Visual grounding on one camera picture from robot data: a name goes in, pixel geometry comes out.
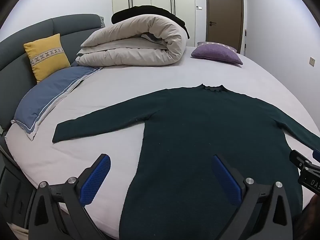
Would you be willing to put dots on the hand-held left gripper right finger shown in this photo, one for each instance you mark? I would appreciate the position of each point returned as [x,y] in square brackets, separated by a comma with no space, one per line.
[226,180]

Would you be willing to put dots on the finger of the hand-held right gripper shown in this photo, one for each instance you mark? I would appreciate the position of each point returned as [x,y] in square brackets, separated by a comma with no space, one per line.
[298,158]
[317,153]

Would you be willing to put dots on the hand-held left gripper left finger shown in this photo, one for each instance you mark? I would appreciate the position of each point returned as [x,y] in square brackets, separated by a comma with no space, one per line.
[96,180]

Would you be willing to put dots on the dark green sweater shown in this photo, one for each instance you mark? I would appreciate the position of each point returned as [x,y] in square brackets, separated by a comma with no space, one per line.
[187,130]

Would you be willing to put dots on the dark nightstand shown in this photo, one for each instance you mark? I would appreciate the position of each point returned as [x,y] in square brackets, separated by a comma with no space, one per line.
[15,195]

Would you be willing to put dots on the bed with grey headboard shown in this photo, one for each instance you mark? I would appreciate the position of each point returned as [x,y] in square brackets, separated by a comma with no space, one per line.
[125,87]

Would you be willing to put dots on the blue pillow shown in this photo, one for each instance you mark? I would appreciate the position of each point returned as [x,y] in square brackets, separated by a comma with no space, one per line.
[47,95]

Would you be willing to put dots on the purple cushion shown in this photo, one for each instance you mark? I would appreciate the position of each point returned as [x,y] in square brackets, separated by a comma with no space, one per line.
[216,52]

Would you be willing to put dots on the yellow cushion with patterned band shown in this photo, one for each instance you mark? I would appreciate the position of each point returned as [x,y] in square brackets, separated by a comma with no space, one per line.
[47,56]

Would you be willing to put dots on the folded beige duvet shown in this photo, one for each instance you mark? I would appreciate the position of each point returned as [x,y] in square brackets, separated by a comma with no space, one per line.
[140,37]

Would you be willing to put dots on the brown door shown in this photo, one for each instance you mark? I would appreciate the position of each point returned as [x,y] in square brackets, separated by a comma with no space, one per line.
[223,15]

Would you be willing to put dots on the black cloth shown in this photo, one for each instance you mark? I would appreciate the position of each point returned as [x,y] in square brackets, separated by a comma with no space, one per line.
[150,10]

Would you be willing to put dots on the wall socket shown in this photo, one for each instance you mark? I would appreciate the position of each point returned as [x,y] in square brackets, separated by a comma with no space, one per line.
[312,61]

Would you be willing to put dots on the wall light switch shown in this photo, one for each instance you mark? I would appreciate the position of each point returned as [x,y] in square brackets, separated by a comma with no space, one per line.
[199,7]

